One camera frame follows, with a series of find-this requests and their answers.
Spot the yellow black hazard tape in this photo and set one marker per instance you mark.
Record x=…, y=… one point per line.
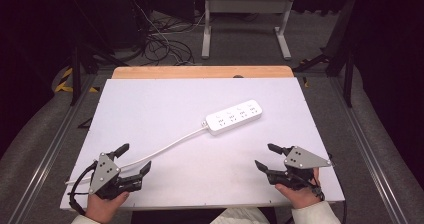
x=66, y=81

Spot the person's right hand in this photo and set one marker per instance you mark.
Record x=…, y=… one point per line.
x=300, y=195

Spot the black metal stand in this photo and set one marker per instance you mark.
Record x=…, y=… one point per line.
x=77, y=70
x=343, y=50

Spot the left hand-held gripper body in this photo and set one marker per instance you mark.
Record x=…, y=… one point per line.
x=104, y=174

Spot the person's left hand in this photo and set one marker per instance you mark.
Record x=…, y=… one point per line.
x=104, y=208

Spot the white power strip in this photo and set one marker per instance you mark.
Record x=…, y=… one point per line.
x=234, y=116

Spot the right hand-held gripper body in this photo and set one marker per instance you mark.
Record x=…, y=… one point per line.
x=301, y=160

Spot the metal floor rail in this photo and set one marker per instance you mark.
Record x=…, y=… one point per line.
x=50, y=150
x=370, y=150

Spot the wooden table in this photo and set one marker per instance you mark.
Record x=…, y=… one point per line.
x=200, y=72

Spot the white metal stand frame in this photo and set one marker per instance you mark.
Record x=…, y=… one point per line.
x=246, y=5

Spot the white table board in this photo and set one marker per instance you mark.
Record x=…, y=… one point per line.
x=186, y=100

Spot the person's white clothing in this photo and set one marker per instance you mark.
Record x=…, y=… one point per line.
x=240, y=216

